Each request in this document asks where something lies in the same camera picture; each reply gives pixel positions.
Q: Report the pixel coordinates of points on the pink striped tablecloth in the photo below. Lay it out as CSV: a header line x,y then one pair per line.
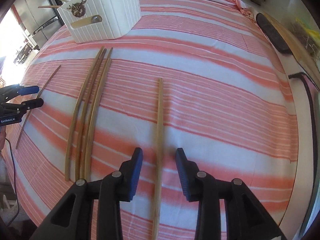
x,y
226,101

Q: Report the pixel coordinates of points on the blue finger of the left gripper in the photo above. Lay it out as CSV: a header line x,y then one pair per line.
x,y
9,108
9,92

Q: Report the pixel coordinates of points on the grey refrigerator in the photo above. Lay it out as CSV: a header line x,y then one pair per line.
x,y
39,24

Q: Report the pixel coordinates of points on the wire basket with bags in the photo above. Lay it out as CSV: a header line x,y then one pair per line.
x,y
308,38

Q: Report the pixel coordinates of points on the wooden cutting board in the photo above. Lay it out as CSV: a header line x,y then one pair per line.
x,y
299,52

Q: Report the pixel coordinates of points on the cream utensil holder box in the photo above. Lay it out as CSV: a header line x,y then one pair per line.
x,y
118,18

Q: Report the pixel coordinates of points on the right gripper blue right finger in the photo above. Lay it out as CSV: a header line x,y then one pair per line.
x,y
246,217

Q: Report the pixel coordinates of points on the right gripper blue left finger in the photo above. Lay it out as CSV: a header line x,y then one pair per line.
x,y
71,217

